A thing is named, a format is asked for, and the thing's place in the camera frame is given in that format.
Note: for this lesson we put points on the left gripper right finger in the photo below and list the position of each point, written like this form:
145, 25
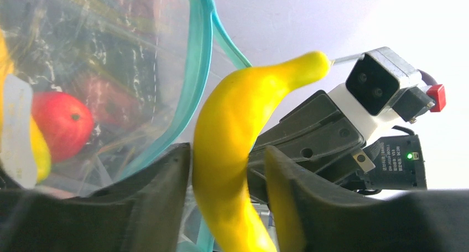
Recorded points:
314, 214

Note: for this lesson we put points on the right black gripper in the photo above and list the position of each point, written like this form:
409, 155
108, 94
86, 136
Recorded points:
316, 135

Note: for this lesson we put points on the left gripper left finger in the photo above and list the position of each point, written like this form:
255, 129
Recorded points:
142, 212

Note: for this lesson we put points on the small yellow banana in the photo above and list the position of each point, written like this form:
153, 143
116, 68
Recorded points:
226, 130

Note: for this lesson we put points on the large yellow banana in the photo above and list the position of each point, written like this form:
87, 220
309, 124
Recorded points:
25, 155

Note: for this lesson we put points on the red apple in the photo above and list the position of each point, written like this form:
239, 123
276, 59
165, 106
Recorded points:
65, 122

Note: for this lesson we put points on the clear zip top bag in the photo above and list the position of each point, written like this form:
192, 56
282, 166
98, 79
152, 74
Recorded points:
140, 66

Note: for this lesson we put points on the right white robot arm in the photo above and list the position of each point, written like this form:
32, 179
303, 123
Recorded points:
390, 163

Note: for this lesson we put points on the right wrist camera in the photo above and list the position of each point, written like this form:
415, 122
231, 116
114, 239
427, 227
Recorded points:
383, 90

